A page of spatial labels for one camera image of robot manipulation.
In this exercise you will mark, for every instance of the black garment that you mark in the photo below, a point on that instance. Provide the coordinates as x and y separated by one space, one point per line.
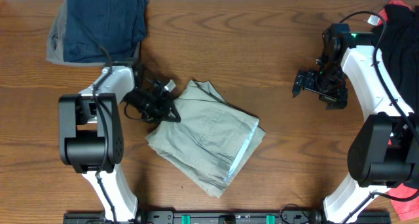
399 49

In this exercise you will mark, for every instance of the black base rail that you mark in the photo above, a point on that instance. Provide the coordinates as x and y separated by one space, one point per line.
169 217

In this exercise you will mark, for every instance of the khaki shorts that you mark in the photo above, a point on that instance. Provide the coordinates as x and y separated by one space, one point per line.
212 141

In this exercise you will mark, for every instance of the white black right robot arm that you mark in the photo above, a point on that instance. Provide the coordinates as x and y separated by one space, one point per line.
384 154

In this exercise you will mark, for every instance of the folded grey garment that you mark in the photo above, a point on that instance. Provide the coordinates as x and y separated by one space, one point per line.
55 41

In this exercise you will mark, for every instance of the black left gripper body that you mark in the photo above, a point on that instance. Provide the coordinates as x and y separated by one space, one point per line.
164 103

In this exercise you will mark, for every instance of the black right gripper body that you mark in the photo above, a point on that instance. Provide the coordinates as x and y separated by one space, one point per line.
308 82

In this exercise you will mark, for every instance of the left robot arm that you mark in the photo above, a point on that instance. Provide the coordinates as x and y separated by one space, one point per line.
91 138

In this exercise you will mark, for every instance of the folded dark blue garment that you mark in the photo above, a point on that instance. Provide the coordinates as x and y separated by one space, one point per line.
99 30

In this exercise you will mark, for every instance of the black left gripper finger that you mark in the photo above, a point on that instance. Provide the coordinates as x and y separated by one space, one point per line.
170 86
170 113

